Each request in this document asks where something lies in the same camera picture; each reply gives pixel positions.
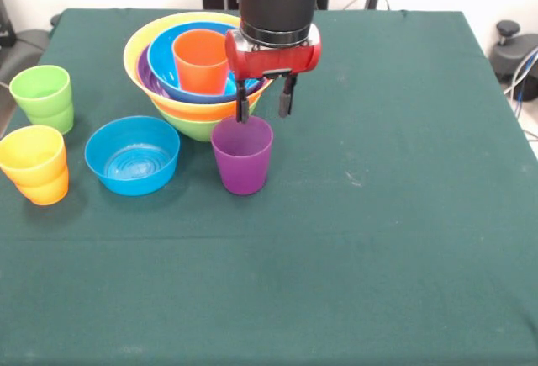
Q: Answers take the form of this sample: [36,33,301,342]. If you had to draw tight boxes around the black stand with knob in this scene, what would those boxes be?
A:
[489,19,538,102]

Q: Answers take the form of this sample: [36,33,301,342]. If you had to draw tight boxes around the small blue bowl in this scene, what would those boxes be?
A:
[84,115,182,197]

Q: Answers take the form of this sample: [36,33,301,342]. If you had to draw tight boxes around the dark equipment box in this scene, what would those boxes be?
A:
[0,0,18,50]

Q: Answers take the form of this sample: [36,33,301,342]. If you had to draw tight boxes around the large blue bowl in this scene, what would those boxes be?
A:
[146,22,266,105]

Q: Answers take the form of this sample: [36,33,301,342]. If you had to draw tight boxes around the purple bowl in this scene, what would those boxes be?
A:
[136,42,266,106]

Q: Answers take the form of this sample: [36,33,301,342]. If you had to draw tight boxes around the dark green table cloth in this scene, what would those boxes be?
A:
[0,7,538,366]

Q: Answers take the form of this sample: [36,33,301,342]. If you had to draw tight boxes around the green cup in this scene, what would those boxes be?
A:
[8,65,73,121]
[29,103,76,135]

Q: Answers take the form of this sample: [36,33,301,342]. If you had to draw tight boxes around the green bowl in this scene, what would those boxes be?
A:
[159,103,258,143]

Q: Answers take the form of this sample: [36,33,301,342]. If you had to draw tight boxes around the blue cable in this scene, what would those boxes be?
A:
[503,44,538,104]

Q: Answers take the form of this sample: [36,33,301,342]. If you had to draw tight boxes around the orange cup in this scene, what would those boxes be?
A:
[15,167,70,207]

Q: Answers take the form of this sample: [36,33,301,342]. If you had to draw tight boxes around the red-orange cup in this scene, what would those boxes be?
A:
[171,29,231,96]

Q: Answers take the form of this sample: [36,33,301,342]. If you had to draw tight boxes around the yellow cup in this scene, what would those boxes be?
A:
[0,125,68,188]

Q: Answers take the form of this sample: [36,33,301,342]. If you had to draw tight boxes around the yellow bowl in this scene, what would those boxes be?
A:
[123,11,274,123]

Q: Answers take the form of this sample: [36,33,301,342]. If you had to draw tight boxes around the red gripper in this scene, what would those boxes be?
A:
[224,23,323,125]

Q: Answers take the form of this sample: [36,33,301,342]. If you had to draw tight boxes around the purple cup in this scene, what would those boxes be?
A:
[209,114,275,196]

